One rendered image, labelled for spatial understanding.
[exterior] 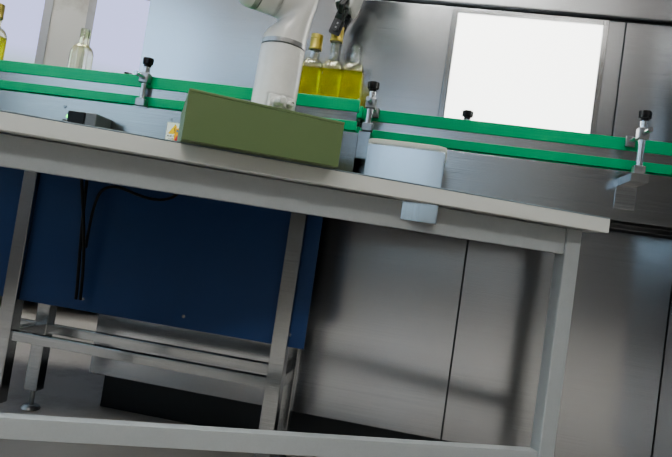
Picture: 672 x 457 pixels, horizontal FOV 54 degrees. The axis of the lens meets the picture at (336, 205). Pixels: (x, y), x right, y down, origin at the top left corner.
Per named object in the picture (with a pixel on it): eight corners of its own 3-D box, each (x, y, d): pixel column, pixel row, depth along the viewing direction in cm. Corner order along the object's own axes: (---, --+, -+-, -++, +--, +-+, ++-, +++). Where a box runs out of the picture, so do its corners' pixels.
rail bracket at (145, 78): (150, 109, 175) (158, 60, 176) (137, 103, 168) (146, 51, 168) (135, 108, 176) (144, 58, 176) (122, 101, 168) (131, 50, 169)
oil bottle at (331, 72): (334, 140, 184) (345, 64, 185) (331, 136, 178) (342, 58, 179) (314, 138, 185) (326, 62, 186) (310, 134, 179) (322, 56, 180)
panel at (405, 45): (592, 142, 185) (607, 23, 187) (594, 140, 182) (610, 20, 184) (280, 106, 199) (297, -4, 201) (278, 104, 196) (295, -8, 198)
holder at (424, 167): (440, 199, 169) (444, 169, 170) (440, 188, 142) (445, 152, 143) (374, 190, 172) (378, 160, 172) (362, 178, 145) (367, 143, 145)
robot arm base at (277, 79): (315, 121, 136) (327, 48, 137) (257, 106, 130) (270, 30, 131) (286, 129, 149) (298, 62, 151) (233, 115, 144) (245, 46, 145)
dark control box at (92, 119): (107, 151, 174) (112, 119, 174) (91, 146, 166) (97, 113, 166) (78, 147, 175) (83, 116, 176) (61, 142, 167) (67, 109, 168)
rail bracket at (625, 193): (631, 211, 164) (642, 121, 165) (653, 206, 147) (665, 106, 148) (611, 208, 164) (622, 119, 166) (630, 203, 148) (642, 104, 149)
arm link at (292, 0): (316, 52, 140) (328, -21, 142) (258, 33, 134) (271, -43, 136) (297, 60, 149) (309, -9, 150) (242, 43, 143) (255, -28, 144)
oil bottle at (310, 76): (314, 138, 185) (325, 62, 186) (310, 134, 179) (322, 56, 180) (294, 135, 185) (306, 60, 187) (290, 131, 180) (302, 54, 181)
